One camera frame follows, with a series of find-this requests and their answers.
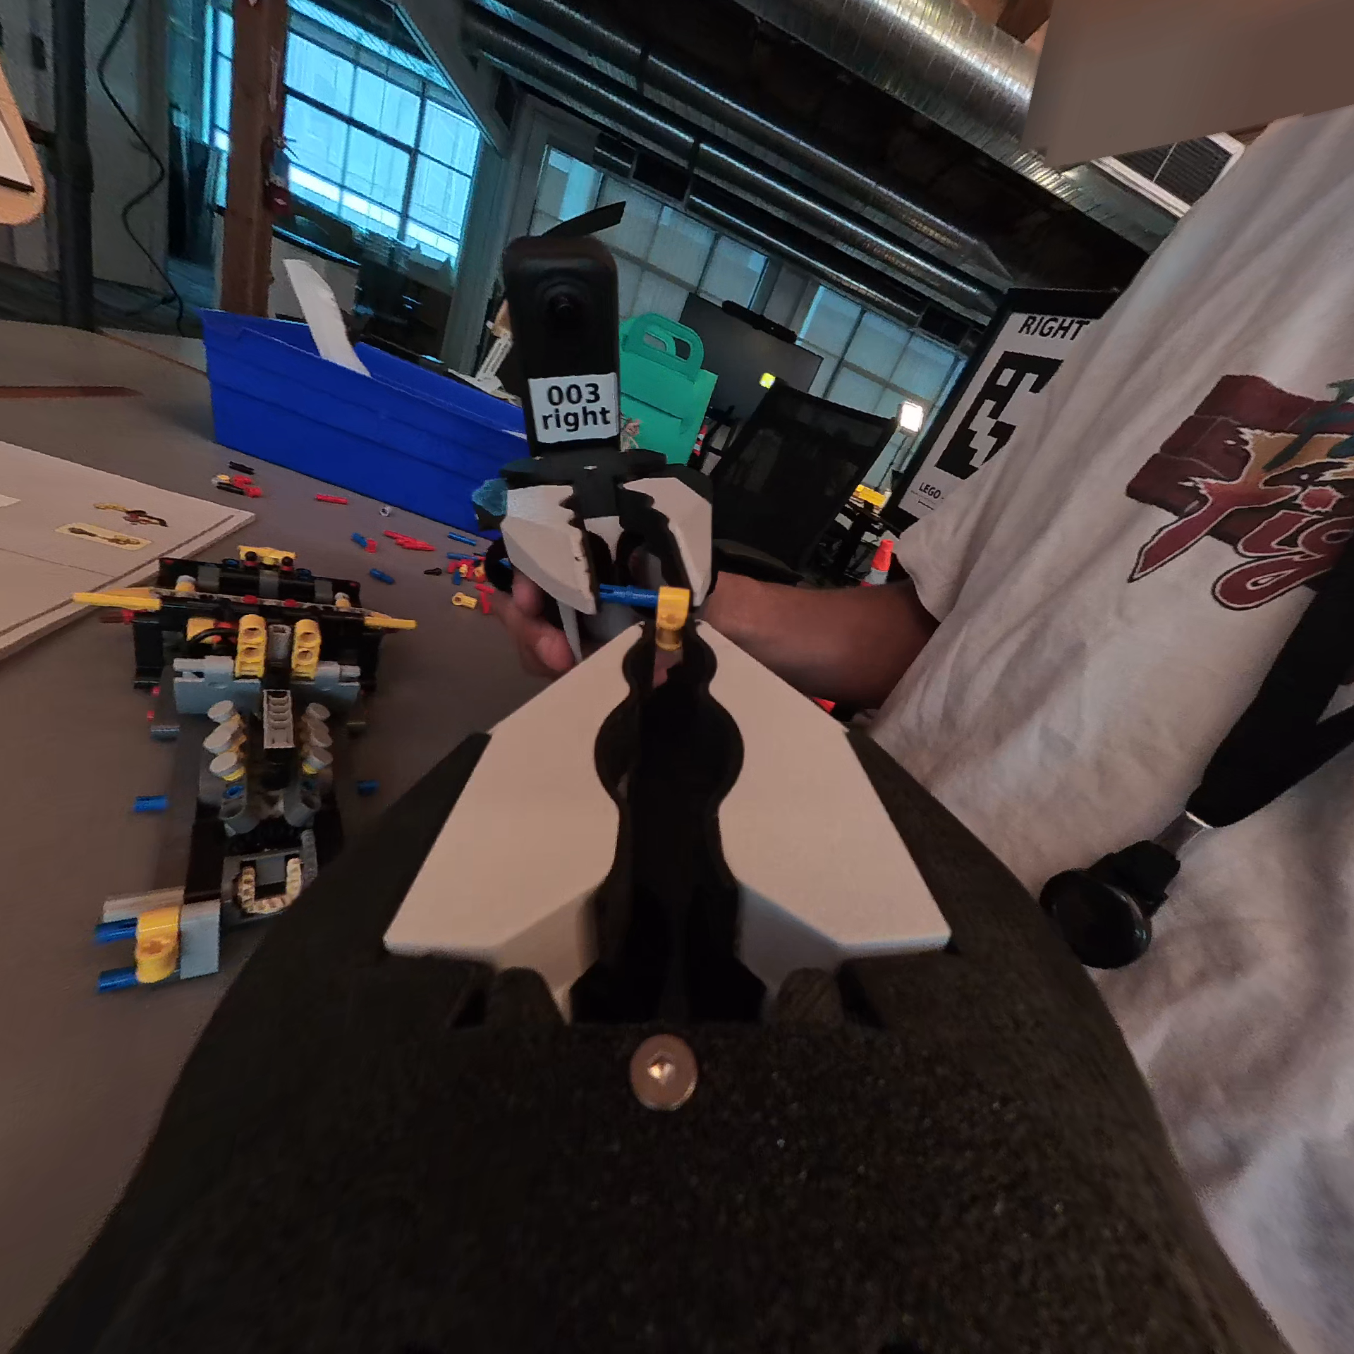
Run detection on person's right hand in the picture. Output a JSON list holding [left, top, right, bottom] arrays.
[[497, 579, 597, 682]]

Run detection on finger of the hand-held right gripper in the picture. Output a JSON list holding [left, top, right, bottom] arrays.
[[638, 478, 719, 615], [498, 488, 604, 663]]

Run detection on person's right forearm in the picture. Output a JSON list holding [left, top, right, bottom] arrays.
[[699, 569, 942, 706]]

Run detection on person in white t-shirt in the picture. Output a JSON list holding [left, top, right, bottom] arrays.
[[866, 106, 1354, 1354]]

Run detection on black strap with knob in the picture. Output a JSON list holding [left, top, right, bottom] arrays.
[[1040, 592, 1354, 970]]

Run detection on wooden post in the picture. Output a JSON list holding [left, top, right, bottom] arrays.
[[219, 0, 290, 318]]

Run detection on lego instruction booklet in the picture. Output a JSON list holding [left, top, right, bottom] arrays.
[[0, 438, 256, 659]]

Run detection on black mesh chair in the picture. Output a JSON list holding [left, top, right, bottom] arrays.
[[705, 381, 902, 583]]

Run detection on scattered small lego pieces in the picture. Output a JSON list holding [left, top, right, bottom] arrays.
[[211, 459, 510, 619]]

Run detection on white paper strip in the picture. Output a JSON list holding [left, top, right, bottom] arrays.
[[282, 260, 372, 380]]

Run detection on blue plastic bin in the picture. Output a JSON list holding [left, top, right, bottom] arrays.
[[203, 308, 531, 536]]

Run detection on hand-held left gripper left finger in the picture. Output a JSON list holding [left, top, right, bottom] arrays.
[[383, 620, 682, 1021]]

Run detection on lego car chassis model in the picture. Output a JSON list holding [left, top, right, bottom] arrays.
[[75, 543, 420, 995]]

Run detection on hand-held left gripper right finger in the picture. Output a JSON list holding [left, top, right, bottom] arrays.
[[675, 619, 952, 1021]]

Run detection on black and white tag board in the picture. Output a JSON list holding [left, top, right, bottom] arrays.
[[892, 288, 1121, 519]]

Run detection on dark monitor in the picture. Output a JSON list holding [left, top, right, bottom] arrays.
[[675, 293, 823, 400]]

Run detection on metal air duct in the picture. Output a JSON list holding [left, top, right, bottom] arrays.
[[731, 0, 1044, 142]]

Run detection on teal tote bag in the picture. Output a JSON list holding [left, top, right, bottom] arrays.
[[618, 314, 707, 466]]

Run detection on wooden sheet stand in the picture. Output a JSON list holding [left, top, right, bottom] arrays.
[[0, 56, 49, 228]]

